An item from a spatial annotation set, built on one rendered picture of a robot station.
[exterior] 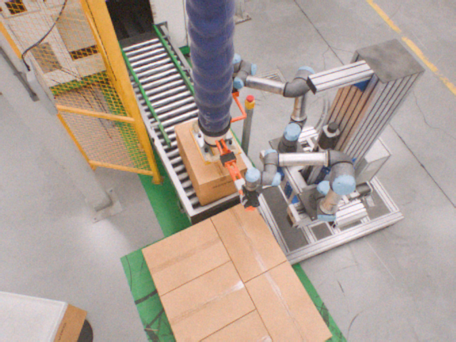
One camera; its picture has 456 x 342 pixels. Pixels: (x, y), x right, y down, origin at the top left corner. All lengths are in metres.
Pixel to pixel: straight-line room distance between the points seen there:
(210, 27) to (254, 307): 1.94
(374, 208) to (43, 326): 2.85
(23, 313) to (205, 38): 1.86
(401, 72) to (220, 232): 1.75
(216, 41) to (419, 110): 3.53
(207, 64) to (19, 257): 2.69
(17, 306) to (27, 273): 1.24
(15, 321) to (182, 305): 1.02
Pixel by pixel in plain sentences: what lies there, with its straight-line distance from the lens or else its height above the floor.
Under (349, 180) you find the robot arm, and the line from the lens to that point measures 1.86.
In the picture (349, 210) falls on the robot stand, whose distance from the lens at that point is 2.62.
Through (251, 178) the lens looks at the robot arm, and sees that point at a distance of 1.83.
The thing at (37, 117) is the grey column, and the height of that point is 1.45.
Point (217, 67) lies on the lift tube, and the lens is 1.83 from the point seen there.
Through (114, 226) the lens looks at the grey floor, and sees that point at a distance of 3.58.
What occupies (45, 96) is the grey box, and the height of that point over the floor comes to 1.64.
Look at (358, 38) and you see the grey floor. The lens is 5.52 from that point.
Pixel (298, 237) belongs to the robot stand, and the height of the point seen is 0.21.
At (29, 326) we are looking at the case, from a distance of 2.45.
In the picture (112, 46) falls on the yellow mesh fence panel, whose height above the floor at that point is 1.76.
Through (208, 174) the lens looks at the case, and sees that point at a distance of 2.59.
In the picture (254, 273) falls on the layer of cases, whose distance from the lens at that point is 2.74.
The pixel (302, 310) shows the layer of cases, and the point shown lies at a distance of 2.75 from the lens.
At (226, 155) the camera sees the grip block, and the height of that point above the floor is 1.27.
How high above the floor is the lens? 3.20
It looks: 60 degrees down
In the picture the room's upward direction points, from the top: 4 degrees clockwise
